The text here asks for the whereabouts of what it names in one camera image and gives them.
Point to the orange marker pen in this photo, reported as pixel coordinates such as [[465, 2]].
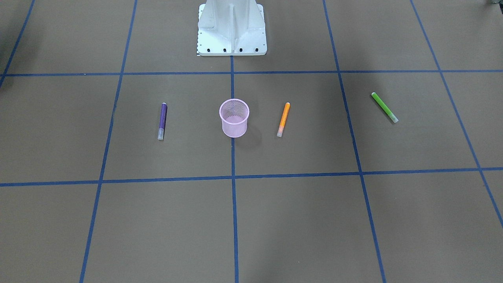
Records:
[[283, 119]]

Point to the green marker pen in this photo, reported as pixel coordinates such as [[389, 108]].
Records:
[[384, 107]]

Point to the purple marker pen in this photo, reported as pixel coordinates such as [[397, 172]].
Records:
[[162, 122]]

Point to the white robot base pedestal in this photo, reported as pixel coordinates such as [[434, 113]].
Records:
[[231, 28]]

